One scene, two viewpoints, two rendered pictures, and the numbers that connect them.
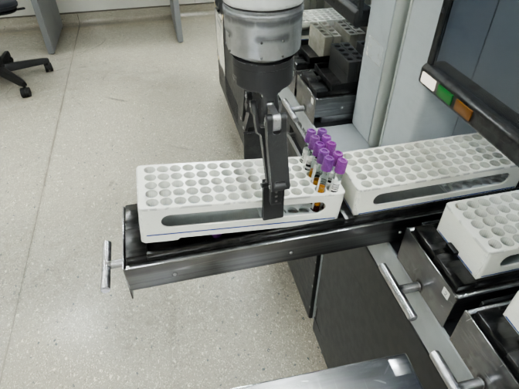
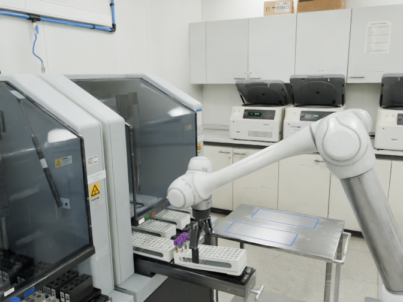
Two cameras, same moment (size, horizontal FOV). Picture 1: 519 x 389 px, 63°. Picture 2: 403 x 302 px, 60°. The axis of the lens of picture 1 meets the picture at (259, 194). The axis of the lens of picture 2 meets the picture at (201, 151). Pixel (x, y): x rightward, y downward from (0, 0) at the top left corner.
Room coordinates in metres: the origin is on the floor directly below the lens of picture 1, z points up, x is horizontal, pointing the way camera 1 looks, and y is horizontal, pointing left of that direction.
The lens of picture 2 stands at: (1.52, 0.86, 1.60)
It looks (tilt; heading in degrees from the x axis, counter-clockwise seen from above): 12 degrees down; 220
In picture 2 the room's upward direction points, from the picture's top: 1 degrees counter-clockwise
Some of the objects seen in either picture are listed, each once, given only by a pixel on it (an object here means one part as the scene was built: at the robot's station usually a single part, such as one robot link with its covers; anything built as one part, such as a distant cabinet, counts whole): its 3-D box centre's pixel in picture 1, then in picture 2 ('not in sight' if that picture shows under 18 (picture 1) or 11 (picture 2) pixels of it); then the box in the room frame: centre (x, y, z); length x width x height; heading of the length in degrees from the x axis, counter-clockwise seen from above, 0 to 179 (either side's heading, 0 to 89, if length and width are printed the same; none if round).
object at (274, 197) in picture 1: (276, 192); not in sight; (0.42, -0.02, 0.91); 0.03 x 0.01 x 0.05; 14
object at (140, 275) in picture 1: (321, 214); (181, 265); (0.52, -0.10, 0.78); 0.73 x 0.14 x 0.09; 104
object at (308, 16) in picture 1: (333, 24); not in sight; (1.28, -0.22, 0.83); 0.30 x 0.10 x 0.06; 104
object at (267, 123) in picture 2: not in sight; (261, 108); (-1.91, -1.12, 1.22); 0.62 x 0.56 x 0.64; 12
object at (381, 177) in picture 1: (425, 173); (147, 246); (0.56, -0.28, 0.83); 0.30 x 0.10 x 0.06; 104
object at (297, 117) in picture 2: not in sight; (316, 108); (-2.05, -0.55, 1.24); 0.62 x 0.56 x 0.69; 14
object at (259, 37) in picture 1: (262, 27); (201, 201); (0.50, 0.00, 1.10); 0.09 x 0.09 x 0.06
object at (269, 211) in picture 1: (273, 199); (207, 242); (0.44, -0.02, 0.88); 0.03 x 0.01 x 0.07; 104
